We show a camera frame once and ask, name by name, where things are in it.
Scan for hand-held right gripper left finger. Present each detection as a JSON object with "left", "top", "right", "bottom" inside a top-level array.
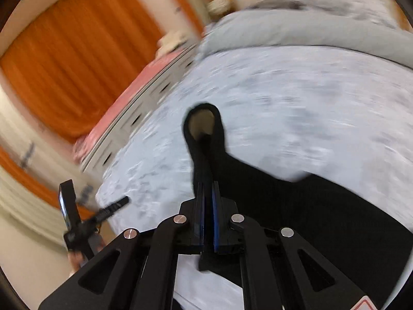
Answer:
[{"left": 38, "top": 181, "right": 204, "bottom": 310}]

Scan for bed with butterfly print sheet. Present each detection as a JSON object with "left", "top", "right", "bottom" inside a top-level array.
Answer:
[{"left": 95, "top": 43, "right": 413, "bottom": 310}]

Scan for pink bench cushion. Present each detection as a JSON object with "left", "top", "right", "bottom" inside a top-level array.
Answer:
[{"left": 73, "top": 43, "right": 195, "bottom": 166}]

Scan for black pants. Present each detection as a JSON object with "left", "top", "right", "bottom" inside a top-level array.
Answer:
[{"left": 182, "top": 103, "right": 408, "bottom": 310}]

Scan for wide orange curtain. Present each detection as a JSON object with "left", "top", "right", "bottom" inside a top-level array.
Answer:
[{"left": 0, "top": 0, "right": 166, "bottom": 143}]

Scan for person's left hand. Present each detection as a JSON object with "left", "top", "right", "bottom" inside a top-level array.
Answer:
[{"left": 68, "top": 251, "right": 87, "bottom": 272}]

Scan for white flower bouquet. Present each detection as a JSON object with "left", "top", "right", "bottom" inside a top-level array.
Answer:
[{"left": 206, "top": 0, "right": 233, "bottom": 16}]

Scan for white flower-shaped cushion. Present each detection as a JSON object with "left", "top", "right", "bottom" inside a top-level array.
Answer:
[{"left": 156, "top": 29, "right": 192, "bottom": 56}]

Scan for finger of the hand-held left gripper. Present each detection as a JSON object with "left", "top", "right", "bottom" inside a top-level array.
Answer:
[
  {"left": 84, "top": 196, "right": 130, "bottom": 230},
  {"left": 59, "top": 179, "right": 82, "bottom": 230}
]

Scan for narrow orange curtain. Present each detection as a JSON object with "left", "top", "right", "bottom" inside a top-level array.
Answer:
[{"left": 158, "top": 0, "right": 206, "bottom": 35}]

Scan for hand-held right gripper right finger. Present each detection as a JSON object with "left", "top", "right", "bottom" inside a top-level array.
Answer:
[{"left": 211, "top": 181, "right": 383, "bottom": 310}]

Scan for white drawer bench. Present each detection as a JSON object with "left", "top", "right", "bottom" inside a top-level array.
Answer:
[{"left": 81, "top": 48, "right": 208, "bottom": 175}]

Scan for grey duvet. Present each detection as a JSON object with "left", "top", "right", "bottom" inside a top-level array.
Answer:
[{"left": 197, "top": 0, "right": 413, "bottom": 69}]

